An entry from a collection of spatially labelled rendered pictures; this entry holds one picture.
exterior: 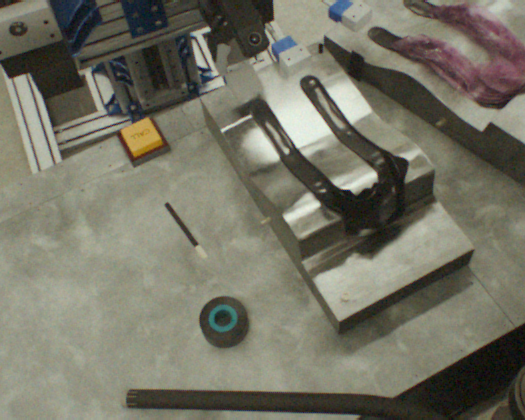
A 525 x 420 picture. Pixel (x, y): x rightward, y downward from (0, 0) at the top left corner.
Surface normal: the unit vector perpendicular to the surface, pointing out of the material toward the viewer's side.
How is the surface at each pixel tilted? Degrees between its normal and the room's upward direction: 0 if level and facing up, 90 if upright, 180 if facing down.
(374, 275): 0
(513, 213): 0
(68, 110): 0
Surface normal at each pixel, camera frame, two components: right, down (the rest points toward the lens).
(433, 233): -0.07, -0.49
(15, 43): 0.36, 0.80
